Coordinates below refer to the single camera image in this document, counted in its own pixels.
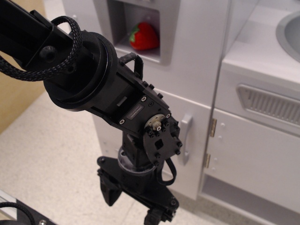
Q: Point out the lower brass hinge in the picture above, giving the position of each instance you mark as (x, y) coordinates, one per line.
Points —
(206, 161)

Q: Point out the white toy fridge cabinet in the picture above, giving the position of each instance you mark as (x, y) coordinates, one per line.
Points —
(197, 48)

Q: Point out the red toy strawberry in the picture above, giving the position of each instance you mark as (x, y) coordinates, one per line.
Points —
(143, 37)

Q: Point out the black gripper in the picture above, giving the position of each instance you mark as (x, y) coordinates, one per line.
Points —
(144, 188)

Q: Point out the upper brass hinge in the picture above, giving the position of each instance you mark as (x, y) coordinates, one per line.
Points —
(213, 127)

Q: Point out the grey fridge door handle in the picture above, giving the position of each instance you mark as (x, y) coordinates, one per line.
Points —
(185, 127)

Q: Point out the brass hinge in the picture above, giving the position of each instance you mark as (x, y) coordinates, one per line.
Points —
(206, 161)
(213, 127)

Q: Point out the white low fridge door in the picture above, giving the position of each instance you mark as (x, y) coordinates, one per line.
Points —
(193, 119)

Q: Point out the white oven cabinet door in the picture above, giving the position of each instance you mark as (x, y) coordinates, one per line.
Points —
(256, 158)

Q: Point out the white toy kitchen counter unit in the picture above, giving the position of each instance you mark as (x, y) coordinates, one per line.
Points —
(254, 57)

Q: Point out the grey vent grille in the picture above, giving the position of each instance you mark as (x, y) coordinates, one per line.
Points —
(269, 104)

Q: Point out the grey toy sink basin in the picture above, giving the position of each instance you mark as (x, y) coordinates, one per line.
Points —
(288, 34)

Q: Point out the plywood panel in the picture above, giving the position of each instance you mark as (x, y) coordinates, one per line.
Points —
(15, 95)

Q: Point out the aluminium frame rail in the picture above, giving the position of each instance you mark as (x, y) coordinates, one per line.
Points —
(5, 197)

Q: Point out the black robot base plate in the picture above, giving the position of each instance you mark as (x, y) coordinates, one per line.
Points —
(24, 215)

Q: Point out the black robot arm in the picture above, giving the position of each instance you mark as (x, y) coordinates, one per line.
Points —
(81, 71)

